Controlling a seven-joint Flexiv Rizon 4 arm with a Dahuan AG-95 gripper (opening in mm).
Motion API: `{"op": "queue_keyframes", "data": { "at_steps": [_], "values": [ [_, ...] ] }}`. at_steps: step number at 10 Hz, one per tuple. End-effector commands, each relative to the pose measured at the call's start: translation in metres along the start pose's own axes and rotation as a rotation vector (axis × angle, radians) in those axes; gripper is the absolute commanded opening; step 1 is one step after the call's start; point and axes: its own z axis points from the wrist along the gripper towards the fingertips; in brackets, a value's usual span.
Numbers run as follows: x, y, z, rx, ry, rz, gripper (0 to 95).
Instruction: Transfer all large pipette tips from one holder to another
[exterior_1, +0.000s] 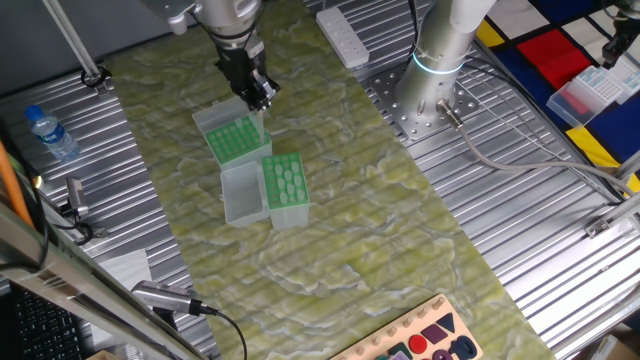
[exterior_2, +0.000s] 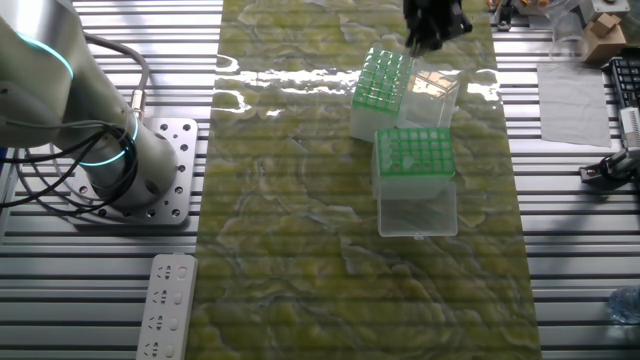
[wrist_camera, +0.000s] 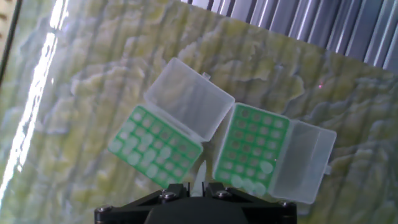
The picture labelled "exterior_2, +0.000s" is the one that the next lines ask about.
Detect clear tip box green rack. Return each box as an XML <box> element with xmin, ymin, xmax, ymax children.
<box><xmin>370</xmin><ymin>126</ymin><xmax>459</xmax><ymax>240</ymax></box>
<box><xmin>348</xmin><ymin>44</ymin><xmax>460</xmax><ymax>144</ymax></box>

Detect black clamp stand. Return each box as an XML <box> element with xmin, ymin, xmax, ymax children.
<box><xmin>494</xmin><ymin>0</ymin><xmax>514</xmax><ymax>32</ymax></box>

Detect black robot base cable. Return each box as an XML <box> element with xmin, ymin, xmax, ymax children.
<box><xmin>0</xmin><ymin>124</ymin><xmax>139</xmax><ymax>216</ymax></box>

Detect silver depth camera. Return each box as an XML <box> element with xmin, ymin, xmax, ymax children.
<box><xmin>617</xmin><ymin>106</ymin><xmax>640</xmax><ymax>150</ymax></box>

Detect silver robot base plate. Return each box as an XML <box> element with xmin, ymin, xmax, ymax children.
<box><xmin>67</xmin><ymin>117</ymin><xmax>200</xmax><ymax>227</ymax></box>

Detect small brown cardboard box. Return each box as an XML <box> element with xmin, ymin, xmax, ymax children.
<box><xmin>580</xmin><ymin>12</ymin><xmax>629</xmax><ymax>65</ymax></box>

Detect clear plastic cup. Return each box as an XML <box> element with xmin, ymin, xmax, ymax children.
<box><xmin>547</xmin><ymin>0</ymin><xmax>590</xmax><ymax>62</ymax></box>

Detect green marble pattern mat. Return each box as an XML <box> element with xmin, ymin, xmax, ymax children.
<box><xmin>185</xmin><ymin>0</ymin><xmax>544</xmax><ymax>360</ymax></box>

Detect thick grey robot cable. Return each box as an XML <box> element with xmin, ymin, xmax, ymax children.
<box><xmin>83</xmin><ymin>32</ymin><xmax>152</xmax><ymax>121</ymax></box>

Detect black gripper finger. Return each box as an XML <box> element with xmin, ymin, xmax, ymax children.
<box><xmin>407</xmin><ymin>30</ymin><xmax>437</xmax><ymax>57</ymax></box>
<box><xmin>432</xmin><ymin>14</ymin><xmax>474</xmax><ymax>51</ymax></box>

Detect white paper sheet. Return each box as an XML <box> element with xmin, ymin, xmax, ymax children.
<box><xmin>535</xmin><ymin>60</ymin><xmax>613</xmax><ymax>150</ymax></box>

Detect white power strip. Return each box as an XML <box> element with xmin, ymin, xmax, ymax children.
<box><xmin>134</xmin><ymin>252</ymin><xmax>200</xmax><ymax>360</ymax></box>

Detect clear water bottle blue cap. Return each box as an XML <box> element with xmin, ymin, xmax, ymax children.
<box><xmin>606</xmin><ymin>284</ymin><xmax>640</xmax><ymax>326</ymax></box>

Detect grey control box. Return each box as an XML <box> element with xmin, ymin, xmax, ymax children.
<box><xmin>590</xmin><ymin>0</ymin><xmax>632</xmax><ymax>15</ymax></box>

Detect silver camera on black clamp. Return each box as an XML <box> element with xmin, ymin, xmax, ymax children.
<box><xmin>578</xmin><ymin>147</ymin><xmax>640</xmax><ymax>190</ymax></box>

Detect black keyboard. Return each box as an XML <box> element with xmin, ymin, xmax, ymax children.
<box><xmin>605</xmin><ymin>55</ymin><xmax>640</xmax><ymax>110</ymax></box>

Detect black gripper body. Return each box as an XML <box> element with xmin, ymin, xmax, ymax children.
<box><xmin>403</xmin><ymin>0</ymin><xmax>466</xmax><ymax>32</ymax></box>

